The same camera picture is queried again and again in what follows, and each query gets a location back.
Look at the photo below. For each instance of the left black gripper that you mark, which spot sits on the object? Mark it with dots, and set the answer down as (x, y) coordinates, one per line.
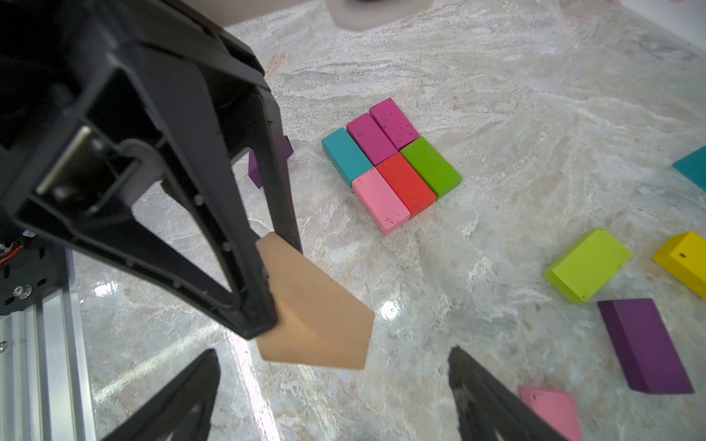
(157, 75)

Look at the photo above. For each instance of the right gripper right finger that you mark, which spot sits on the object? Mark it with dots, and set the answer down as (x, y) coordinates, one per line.
(486, 409)

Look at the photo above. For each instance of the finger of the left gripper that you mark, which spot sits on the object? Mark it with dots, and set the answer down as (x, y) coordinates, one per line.
(226, 281)
(276, 165)

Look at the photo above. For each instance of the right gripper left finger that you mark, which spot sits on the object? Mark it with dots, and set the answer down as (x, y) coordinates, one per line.
(182, 410)

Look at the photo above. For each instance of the teal rectangular block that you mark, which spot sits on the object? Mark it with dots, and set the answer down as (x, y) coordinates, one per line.
(346, 155)

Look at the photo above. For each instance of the hot pink rectangular block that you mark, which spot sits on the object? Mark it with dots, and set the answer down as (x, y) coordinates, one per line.
(371, 139)

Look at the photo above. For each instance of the light pink rectangular block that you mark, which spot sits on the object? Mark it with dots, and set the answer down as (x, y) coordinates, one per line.
(381, 202)

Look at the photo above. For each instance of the magenta rectangular block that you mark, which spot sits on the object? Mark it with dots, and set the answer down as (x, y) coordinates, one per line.
(395, 125)

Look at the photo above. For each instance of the red rectangular block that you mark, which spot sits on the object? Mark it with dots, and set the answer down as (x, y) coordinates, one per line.
(411, 188)

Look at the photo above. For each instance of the natural wood triangular block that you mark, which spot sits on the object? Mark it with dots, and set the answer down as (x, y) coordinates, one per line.
(320, 323)

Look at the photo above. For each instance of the green rectangular block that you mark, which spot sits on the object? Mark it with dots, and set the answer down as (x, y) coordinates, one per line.
(434, 169)

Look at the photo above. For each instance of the pink rectangular block right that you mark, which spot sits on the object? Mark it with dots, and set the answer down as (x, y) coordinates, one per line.
(556, 408)

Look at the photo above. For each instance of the dark purple small block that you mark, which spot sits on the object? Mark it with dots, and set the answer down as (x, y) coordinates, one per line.
(644, 348)

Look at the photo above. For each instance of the lime green small block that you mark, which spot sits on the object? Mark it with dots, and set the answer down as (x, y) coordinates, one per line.
(588, 266)

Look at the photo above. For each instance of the yellow small block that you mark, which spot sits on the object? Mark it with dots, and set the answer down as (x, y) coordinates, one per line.
(683, 257)

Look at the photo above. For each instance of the teal wedge block right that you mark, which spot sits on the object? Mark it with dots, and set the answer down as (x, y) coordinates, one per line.
(693, 167)

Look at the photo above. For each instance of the aluminium front rail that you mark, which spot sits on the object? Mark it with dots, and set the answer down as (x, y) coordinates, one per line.
(45, 388)

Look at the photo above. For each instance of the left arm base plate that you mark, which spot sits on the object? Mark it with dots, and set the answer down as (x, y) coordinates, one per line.
(31, 269)

